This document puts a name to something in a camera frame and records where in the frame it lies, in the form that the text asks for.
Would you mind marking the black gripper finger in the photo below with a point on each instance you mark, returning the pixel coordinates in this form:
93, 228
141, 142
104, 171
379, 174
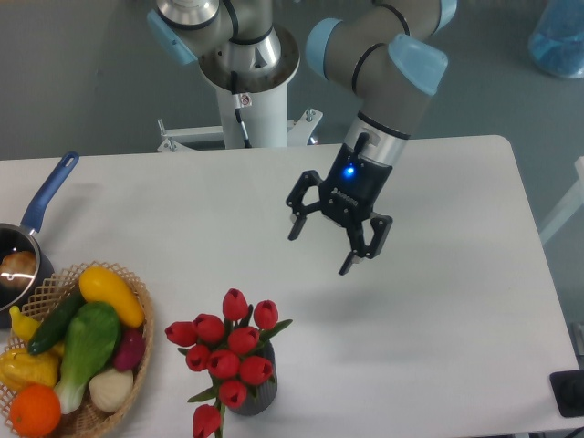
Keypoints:
295, 201
380, 226

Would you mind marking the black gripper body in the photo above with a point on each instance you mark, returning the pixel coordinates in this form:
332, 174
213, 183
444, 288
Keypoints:
353, 184

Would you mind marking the red tulip bouquet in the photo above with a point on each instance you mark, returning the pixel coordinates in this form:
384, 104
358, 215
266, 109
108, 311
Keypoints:
226, 347

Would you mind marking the dark grey ribbed vase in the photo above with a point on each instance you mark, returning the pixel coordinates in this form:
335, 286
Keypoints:
259, 398

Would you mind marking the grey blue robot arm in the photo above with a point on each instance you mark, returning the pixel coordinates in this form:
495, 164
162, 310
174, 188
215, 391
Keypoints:
381, 57

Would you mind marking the yellow squash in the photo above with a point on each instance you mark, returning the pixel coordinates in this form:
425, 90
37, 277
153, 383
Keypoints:
97, 283

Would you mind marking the black device at edge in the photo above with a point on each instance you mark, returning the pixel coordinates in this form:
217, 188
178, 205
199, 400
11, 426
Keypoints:
567, 387

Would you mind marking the blue translucent bag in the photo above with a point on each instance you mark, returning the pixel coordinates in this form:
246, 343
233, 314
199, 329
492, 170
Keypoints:
556, 44

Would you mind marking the green bok choy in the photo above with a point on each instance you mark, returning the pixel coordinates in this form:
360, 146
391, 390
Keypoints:
91, 338

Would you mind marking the white garlic bulb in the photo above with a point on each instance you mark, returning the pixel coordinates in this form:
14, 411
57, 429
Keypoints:
110, 389

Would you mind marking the green cucumber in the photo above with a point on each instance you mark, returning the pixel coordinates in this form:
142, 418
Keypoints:
54, 327

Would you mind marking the brown bread roll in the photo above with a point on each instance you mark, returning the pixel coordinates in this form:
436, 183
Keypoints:
18, 270

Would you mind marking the yellow banana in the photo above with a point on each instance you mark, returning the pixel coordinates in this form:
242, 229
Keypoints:
22, 325

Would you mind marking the yellow bell pepper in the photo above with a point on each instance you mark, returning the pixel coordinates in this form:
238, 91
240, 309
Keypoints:
19, 369

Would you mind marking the orange fruit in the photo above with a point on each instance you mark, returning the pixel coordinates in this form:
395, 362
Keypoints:
35, 411

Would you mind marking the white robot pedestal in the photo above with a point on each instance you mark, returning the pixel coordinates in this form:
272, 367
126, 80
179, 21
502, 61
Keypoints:
251, 89

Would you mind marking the white frame at right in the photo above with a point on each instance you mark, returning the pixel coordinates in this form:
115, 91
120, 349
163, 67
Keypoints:
565, 208

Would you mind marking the blue handled saucepan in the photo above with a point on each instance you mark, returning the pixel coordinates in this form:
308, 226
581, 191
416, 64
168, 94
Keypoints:
23, 236

